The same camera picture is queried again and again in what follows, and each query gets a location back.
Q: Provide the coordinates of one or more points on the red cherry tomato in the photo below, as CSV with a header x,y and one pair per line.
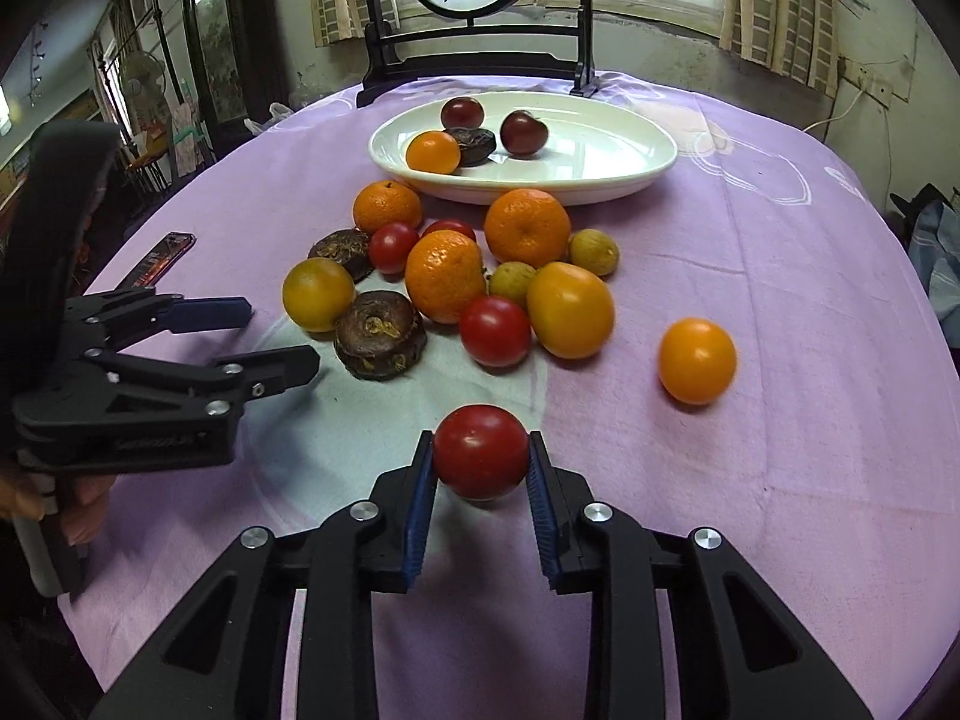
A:
x,y
480,452
495,332
450,224
390,247

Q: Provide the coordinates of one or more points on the purple tablecloth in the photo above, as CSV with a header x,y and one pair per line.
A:
x,y
775,371

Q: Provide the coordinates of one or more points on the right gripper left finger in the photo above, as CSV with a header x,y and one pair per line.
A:
x,y
221,652

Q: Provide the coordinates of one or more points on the yellow-orange round fruit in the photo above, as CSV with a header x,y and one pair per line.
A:
x,y
316,293

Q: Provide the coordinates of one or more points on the round painted screen stand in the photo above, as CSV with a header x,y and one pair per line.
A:
x,y
470,19

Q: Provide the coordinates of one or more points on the right checked curtain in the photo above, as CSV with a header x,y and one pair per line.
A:
x,y
793,38

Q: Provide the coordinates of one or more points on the wall power socket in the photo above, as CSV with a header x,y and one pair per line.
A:
x,y
866,78

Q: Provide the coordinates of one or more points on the bumpy mandarin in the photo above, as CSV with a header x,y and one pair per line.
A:
x,y
444,274
386,202
527,225

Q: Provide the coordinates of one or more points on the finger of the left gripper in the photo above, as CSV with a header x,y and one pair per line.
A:
x,y
237,378
118,319

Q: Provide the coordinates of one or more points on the large dark mangosteen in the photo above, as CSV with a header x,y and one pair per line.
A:
x,y
476,145

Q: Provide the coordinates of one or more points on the blue clothes pile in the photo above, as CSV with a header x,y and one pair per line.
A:
x,y
930,235

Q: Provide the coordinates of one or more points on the person's left hand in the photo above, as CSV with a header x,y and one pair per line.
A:
x,y
82,518

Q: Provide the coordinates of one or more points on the black smartphone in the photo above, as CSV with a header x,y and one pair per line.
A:
x,y
159,260

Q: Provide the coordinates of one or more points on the small orange tomato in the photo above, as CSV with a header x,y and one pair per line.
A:
x,y
697,361

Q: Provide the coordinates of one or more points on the dark wooden cabinet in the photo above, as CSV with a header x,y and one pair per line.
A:
x,y
238,65

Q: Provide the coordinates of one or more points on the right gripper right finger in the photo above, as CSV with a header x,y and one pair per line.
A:
x,y
741,653

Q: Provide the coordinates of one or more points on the smooth orange fruit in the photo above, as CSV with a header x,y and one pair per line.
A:
x,y
435,151

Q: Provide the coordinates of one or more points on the yellow-orange oval tomato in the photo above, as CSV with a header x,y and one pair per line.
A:
x,y
571,311

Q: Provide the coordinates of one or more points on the dark red plum tomato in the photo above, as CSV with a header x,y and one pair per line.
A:
x,y
462,113

